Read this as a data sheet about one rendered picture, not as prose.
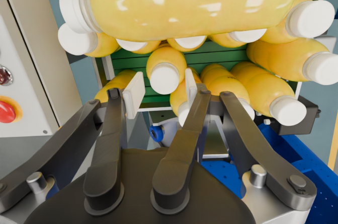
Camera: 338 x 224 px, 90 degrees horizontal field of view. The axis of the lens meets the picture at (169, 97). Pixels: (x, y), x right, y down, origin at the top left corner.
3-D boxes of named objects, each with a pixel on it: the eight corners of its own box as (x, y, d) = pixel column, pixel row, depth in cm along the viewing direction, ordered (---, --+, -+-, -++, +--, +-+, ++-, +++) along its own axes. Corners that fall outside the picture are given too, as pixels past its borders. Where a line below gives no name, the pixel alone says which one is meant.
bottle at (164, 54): (153, 39, 39) (137, 54, 22) (183, 38, 39) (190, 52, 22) (155, 69, 42) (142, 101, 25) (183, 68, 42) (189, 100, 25)
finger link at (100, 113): (121, 122, 15) (89, 124, 15) (134, 98, 20) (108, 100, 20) (117, 107, 15) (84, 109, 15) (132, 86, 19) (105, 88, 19)
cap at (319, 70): (301, 75, 23) (310, 79, 21) (322, 48, 22) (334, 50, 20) (324, 85, 24) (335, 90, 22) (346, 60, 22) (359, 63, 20)
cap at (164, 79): (150, 64, 23) (148, 68, 22) (178, 64, 23) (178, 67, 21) (152, 91, 25) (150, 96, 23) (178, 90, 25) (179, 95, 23)
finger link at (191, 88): (188, 88, 15) (197, 87, 15) (184, 68, 22) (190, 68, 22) (189, 116, 17) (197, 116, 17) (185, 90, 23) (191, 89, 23)
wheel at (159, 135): (158, 146, 41) (165, 143, 42) (156, 131, 39) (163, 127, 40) (149, 137, 44) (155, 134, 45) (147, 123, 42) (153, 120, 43)
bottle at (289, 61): (238, 56, 40) (284, 81, 23) (256, 26, 38) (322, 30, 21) (263, 67, 41) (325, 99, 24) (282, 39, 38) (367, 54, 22)
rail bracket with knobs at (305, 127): (249, 113, 46) (268, 136, 37) (253, 88, 43) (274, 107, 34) (287, 111, 46) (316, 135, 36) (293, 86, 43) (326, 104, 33)
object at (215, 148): (177, 129, 46) (177, 164, 34) (176, 121, 45) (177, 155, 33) (214, 127, 45) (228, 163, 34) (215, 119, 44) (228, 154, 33)
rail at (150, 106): (113, 106, 41) (108, 113, 38) (112, 103, 41) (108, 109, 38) (284, 97, 39) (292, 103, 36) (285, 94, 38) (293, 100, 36)
